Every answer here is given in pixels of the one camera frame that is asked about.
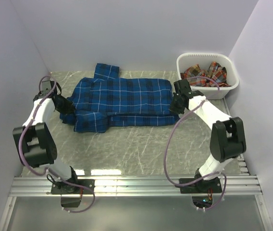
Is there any white plastic laundry basket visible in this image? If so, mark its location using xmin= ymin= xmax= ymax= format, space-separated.
xmin=176 ymin=52 xmax=239 ymax=100

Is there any blue plaid long sleeve shirt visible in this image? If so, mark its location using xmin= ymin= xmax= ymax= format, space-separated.
xmin=60 ymin=63 xmax=179 ymax=133

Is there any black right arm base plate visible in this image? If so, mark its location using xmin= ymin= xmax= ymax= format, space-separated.
xmin=180 ymin=177 xmax=222 ymax=194

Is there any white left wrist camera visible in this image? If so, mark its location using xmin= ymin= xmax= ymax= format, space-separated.
xmin=39 ymin=80 xmax=62 ymax=95

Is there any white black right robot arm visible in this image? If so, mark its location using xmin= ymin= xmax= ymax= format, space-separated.
xmin=170 ymin=79 xmax=247 ymax=193

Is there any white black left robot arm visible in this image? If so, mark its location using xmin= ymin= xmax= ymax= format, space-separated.
xmin=12 ymin=95 xmax=80 ymax=193

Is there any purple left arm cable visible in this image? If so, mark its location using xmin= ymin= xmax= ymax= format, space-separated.
xmin=18 ymin=75 xmax=96 ymax=214

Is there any red plaid shirt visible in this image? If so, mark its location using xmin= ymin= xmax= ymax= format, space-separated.
xmin=180 ymin=62 xmax=230 ymax=87

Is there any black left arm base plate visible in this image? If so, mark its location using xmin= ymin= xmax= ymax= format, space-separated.
xmin=50 ymin=179 xmax=95 ymax=195

